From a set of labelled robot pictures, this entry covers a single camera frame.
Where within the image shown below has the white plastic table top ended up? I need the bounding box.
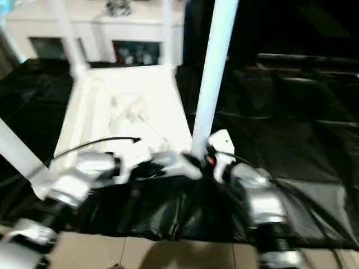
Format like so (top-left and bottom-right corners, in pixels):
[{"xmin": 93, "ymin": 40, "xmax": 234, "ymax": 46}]
[{"xmin": 33, "ymin": 62, "xmax": 205, "ymax": 202}]

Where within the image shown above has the white plastic table leg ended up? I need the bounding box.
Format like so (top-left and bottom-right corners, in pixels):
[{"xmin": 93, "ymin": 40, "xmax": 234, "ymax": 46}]
[
  {"xmin": 159, "ymin": 0, "xmax": 178, "ymax": 68},
  {"xmin": 54, "ymin": 0, "xmax": 91, "ymax": 78},
  {"xmin": 0, "ymin": 117, "xmax": 50, "ymax": 200},
  {"xmin": 191, "ymin": 0, "xmax": 240, "ymax": 158}
]

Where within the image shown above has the black mat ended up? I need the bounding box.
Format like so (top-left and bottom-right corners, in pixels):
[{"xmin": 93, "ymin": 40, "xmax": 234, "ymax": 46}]
[{"xmin": 0, "ymin": 57, "xmax": 359, "ymax": 250}]

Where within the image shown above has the black box with beige label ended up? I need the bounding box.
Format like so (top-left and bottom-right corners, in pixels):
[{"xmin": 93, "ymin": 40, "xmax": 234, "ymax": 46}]
[{"xmin": 183, "ymin": 0, "xmax": 259, "ymax": 71}]

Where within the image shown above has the black television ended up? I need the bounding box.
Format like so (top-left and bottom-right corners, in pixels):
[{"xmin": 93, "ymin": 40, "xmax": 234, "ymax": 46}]
[{"xmin": 256, "ymin": 0, "xmax": 359, "ymax": 72}]

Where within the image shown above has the white cabinet with glass doors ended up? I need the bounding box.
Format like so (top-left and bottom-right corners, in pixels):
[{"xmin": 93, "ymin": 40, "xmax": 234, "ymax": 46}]
[{"xmin": 4, "ymin": 0, "xmax": 185, "ymax": 67}]

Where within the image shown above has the clear bag on cabinet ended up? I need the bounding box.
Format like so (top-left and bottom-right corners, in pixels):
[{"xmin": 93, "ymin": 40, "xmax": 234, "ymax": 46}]
[{"xmin": 105, "ymin": 0, "xmax": 132, "ymax": 15}]

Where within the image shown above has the grey curtain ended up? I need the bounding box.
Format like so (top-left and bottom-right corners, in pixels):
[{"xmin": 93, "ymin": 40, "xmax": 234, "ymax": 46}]
[{"xmin": 0, "ymin": 36, "xmax": 21, "ymax": 80}]

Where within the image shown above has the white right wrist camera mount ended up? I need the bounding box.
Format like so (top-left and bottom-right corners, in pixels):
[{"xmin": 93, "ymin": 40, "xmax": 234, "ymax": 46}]
[{"xmin": 206, "ymin": 128, "xmax": 236, "ymax": 183}]

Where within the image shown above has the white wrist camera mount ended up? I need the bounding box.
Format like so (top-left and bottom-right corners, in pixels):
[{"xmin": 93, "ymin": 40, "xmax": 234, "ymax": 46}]
[
  {"xmin": 206, "ymin": 128, "xmax": 236, "ymax": 183},
  {"xmin": 111, "ymin": 147, "xmax": 154, "ymax": 185}
]

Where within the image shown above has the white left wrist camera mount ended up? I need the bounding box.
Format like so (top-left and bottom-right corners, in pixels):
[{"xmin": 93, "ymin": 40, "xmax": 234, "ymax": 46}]
[{"xmin": 111, "ymin": 147, "xmax": 154, "ymax": 185}]

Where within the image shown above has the black left wrist camera cable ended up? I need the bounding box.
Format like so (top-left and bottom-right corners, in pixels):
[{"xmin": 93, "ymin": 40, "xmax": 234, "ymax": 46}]
[{"xmin": 27, "ymin": 135, "xmax": 143, "ymax": 180}]

